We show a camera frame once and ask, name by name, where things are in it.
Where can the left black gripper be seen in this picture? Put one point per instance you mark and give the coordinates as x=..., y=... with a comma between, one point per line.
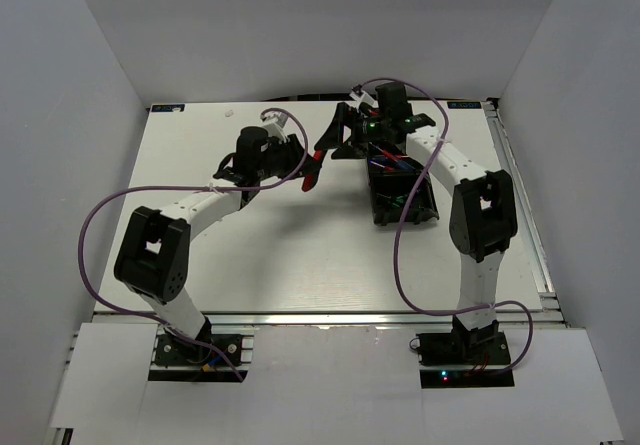
x=283, y=146

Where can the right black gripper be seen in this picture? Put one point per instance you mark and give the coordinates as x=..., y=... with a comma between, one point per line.
x=333, y=136

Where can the blue handled screwdriver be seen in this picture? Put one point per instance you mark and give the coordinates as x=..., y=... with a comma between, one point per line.
x=387, y=161

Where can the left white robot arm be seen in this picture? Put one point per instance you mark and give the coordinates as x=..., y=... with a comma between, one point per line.
x=154, y=255

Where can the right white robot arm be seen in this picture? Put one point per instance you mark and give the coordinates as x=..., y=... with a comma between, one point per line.
x=482, y=219

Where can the black three-compartment tray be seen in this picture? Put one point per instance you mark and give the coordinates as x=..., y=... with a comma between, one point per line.
x=391, y=177

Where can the blue label sticker right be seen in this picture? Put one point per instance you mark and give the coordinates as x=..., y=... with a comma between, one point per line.
x=464, y=105

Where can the blue label sticker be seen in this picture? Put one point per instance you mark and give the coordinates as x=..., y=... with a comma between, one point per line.
x=167, y=108
x=464, y=105

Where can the blue label sticker left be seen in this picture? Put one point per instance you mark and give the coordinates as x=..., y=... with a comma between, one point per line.
x=167, y=108

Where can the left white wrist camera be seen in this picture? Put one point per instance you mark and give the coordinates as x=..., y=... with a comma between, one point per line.
x=274, y=122

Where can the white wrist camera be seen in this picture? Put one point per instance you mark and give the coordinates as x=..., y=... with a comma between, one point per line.
x=361, y=99
x=274, y=122

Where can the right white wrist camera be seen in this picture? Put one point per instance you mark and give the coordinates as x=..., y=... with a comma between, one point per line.
x=361, y=99

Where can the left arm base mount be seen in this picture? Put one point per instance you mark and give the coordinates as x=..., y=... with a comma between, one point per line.
x=169, y=364

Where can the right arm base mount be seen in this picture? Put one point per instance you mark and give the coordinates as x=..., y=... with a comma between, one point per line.
x=463, y=359

